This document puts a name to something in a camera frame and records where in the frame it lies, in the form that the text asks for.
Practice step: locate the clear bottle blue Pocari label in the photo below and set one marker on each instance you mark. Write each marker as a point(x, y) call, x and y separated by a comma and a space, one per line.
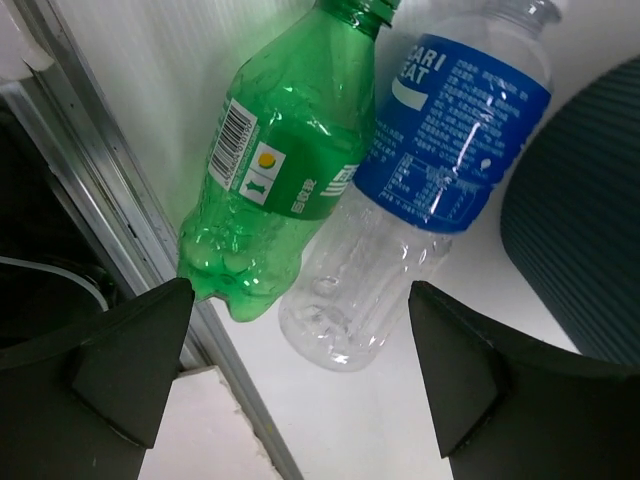
point(463, 104)

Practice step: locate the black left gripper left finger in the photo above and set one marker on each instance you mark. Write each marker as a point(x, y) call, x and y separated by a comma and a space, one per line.
point(85, 400)

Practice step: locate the dark teal plastic bin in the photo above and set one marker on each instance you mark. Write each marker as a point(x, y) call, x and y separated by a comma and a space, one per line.
point(570, 216)

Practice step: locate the green plastic soda bottle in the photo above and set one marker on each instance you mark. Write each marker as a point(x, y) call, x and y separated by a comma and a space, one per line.
point(297, 120)

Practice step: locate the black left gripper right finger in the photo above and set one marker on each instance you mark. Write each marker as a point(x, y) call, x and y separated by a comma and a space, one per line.
point(506, 405)

